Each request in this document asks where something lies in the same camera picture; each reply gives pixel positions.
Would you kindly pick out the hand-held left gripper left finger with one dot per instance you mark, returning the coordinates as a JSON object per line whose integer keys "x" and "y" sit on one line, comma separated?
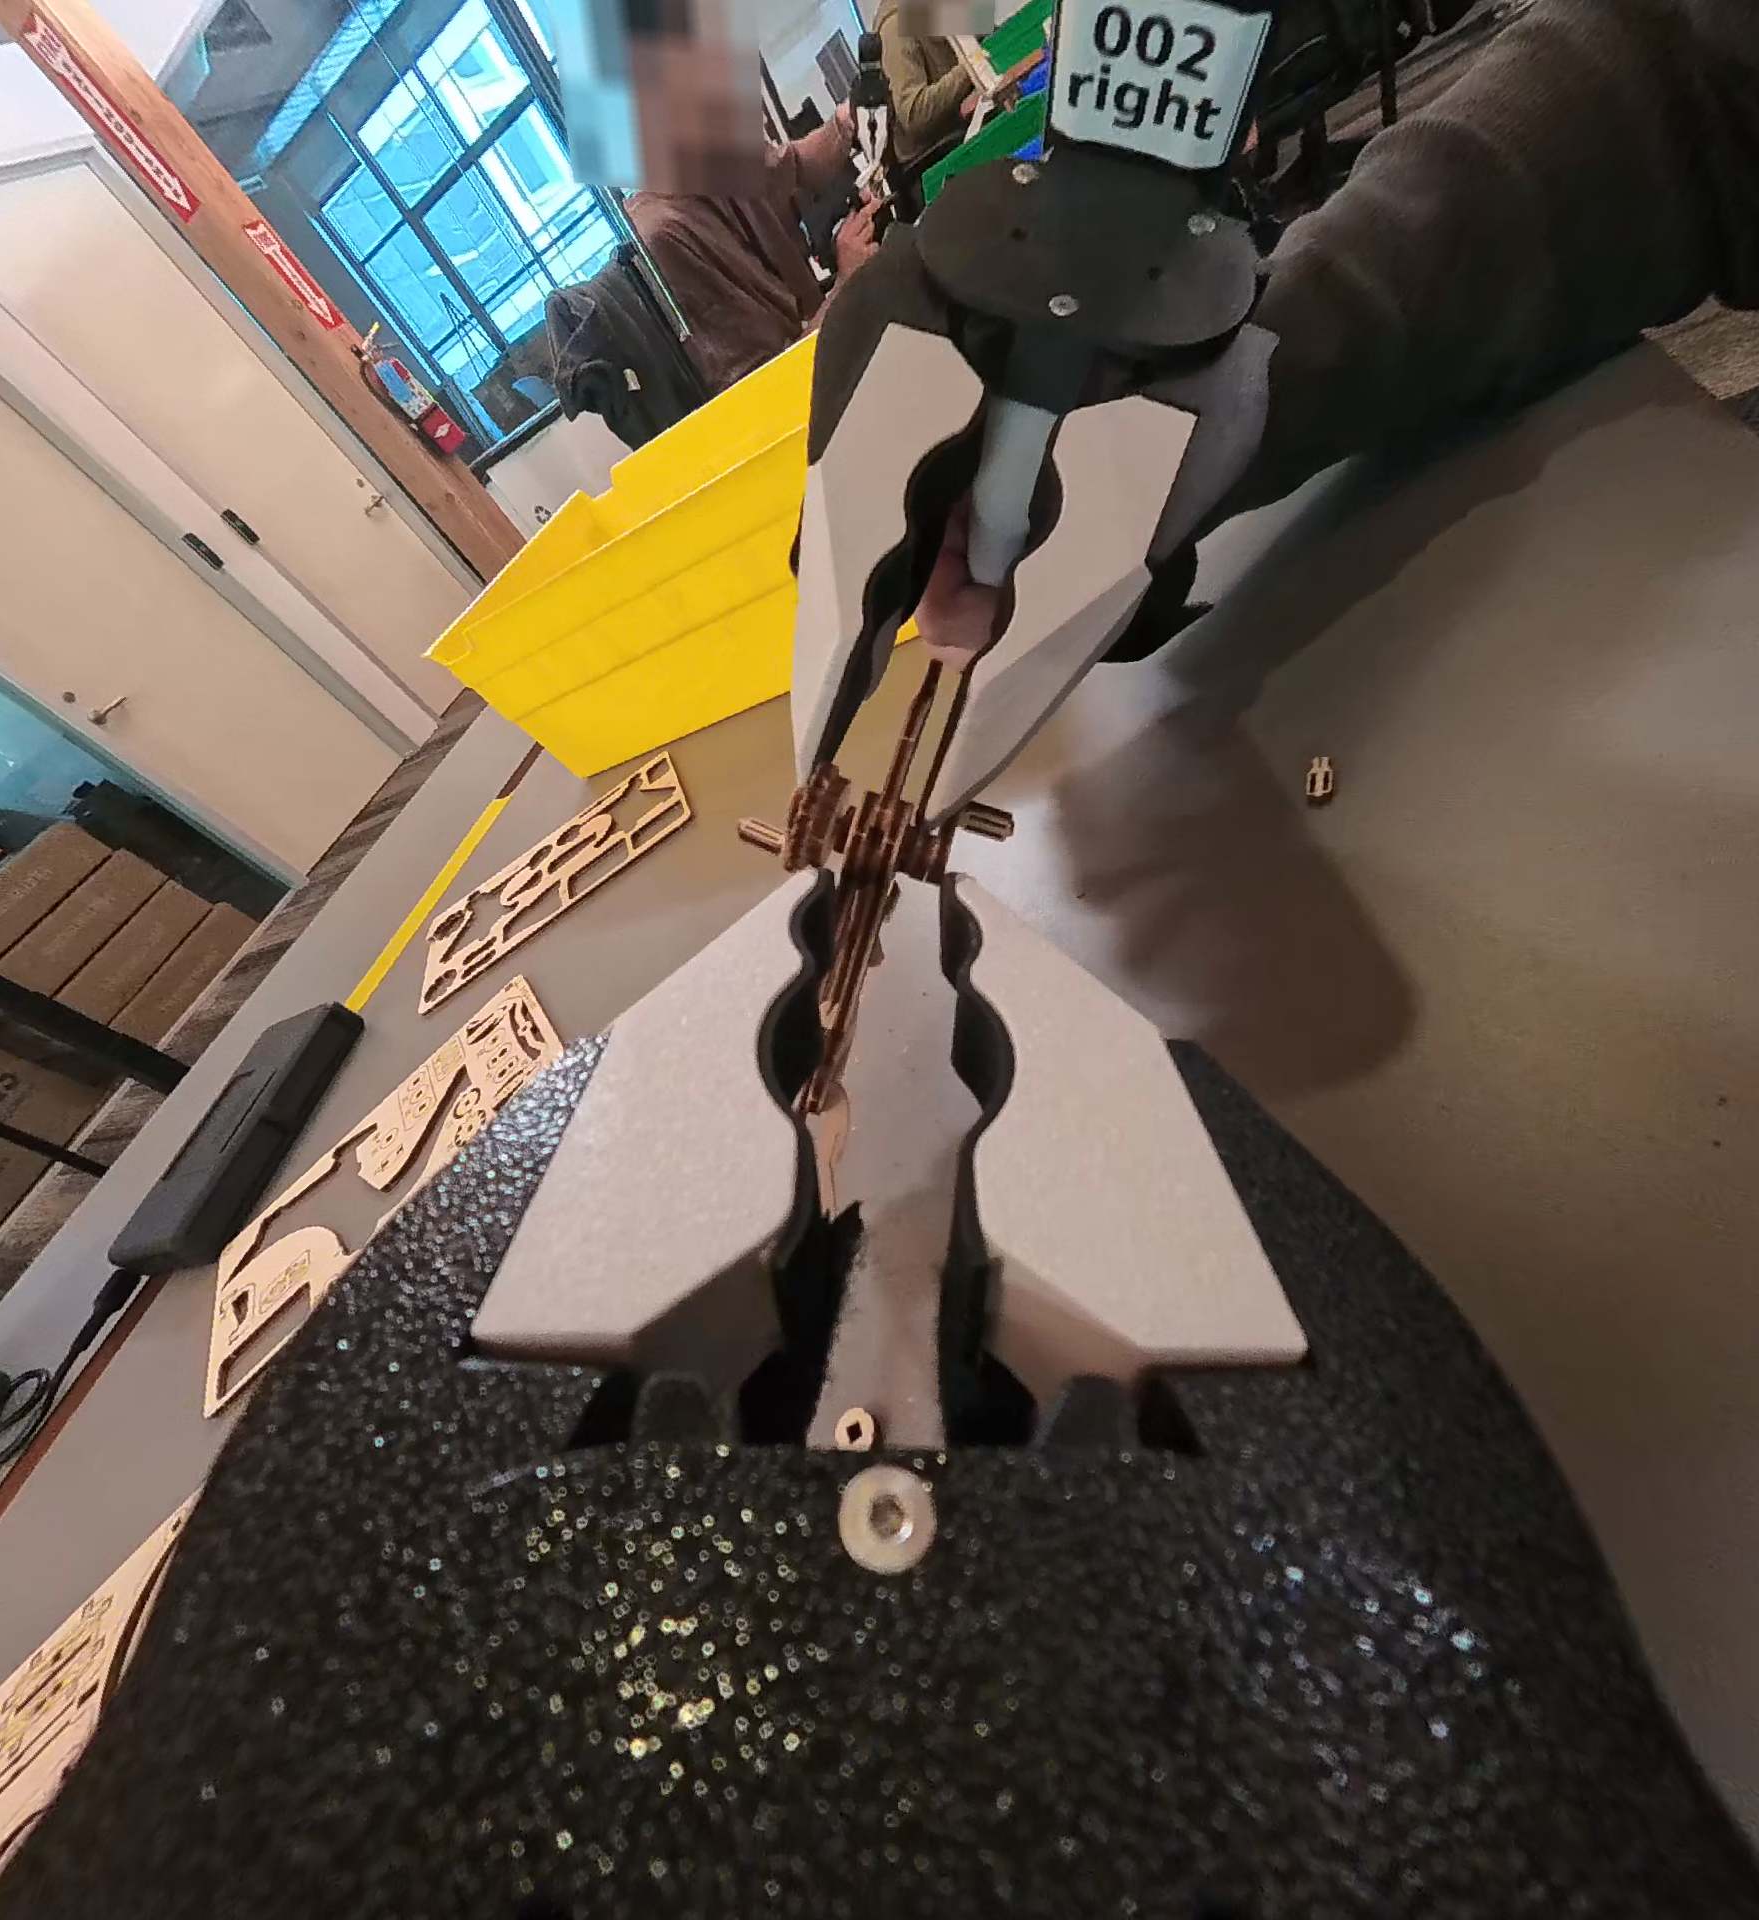
{"x": 654, "y": 1183}

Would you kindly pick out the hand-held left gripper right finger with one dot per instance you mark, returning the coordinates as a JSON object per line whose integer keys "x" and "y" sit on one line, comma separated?
{"x": 1135, "y": 1201}

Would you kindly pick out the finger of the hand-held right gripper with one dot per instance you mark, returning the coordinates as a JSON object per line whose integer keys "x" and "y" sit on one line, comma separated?
{"x": 1106, "y": 528}
{"x": 856, "y": 482}

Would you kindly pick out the wooden model frame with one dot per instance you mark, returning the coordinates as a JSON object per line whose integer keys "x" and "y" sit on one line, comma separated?
{"x": 856, "y": 929}

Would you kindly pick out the wooden gear axle assembly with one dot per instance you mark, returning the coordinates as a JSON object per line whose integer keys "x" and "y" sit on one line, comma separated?
{"x": 872, "y": 826}

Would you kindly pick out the emptied wooden parts sheet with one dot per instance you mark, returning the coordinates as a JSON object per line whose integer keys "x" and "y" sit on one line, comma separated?
{"x": 442, "y": 977}

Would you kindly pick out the wooden parts sheet curved cutout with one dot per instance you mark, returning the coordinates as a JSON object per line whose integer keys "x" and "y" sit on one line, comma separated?
{"x": 280, "y": 1278}

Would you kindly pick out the wooden parts sheet slotted strips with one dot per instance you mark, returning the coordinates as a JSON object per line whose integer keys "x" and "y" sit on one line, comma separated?
{"x": 36, "y": 1725}

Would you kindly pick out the person's right hand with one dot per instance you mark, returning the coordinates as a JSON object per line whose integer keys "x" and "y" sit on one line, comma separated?
{"x": 958, "y": 611}

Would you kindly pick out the small green plastic bin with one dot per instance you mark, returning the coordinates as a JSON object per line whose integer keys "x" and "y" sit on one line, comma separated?
{"x": 1022, "y": 28}
{"x": 986, "y": 149}

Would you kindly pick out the dark jacket on chair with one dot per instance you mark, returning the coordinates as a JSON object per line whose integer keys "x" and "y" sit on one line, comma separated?
{"x": 616, "y": 361}

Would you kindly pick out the yellow plastic bin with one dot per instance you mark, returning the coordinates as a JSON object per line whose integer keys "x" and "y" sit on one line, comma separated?
{"x": 623, "y": 645}

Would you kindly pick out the recycling bin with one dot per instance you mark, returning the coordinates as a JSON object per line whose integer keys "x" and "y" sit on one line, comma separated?
{"x": 552, "y": 489}

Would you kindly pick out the small wooden pin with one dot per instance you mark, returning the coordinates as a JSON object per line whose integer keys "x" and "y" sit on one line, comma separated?
{"x": 1319, "y": 779}

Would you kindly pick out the yellow tape stripe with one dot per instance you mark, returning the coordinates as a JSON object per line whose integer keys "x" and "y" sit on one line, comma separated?
{"x": 425, "y": 905}

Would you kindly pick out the red fire extinguisher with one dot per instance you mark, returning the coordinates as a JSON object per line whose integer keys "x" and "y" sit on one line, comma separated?
{"x": 425, "y": 407}

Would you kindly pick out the large glass window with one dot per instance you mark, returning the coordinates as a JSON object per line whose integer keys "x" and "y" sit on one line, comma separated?
{"x": 412, "y": 182}

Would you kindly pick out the red sign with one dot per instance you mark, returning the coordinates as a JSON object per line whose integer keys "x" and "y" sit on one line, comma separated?
{"x": 114, "y": 114}
{"x": 290, "y": 272}

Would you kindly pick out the brown cardboard boxes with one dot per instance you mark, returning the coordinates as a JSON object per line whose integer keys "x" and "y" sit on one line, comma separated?
{"x": 85, "y": 929}

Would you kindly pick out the beige door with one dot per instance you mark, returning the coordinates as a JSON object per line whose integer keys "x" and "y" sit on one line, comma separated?
{"x": 101, "y": 645}
{"x": 218, "y": 448}

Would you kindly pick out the wooden support post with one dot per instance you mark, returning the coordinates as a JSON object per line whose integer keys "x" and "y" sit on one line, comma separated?
{"x": 370, "y": 407}

